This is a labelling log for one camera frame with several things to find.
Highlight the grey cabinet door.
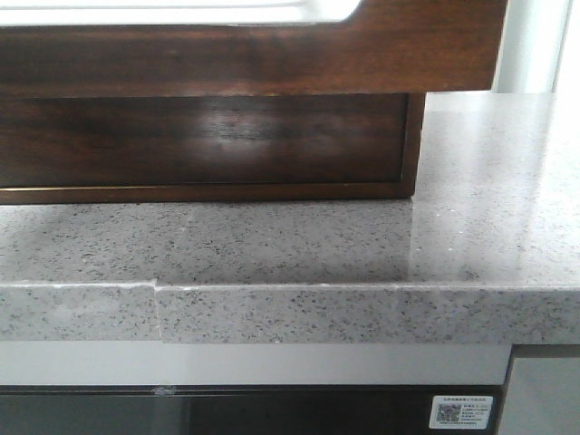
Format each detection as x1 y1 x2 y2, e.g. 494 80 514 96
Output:
498 344 579 434

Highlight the dark wooden drawer cabinet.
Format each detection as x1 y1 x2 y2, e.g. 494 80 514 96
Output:
1 93 425 205

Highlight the wooden drawer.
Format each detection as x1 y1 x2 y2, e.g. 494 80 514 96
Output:
1 1 507 98
1 94 407 188

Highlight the white drawer handle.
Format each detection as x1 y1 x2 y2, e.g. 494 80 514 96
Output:
1 0 362 26

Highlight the black built-in appliance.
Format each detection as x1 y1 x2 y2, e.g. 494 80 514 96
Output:
1 385 503 434

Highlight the white QR code sticker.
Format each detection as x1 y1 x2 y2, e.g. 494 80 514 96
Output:
429 395 495 430

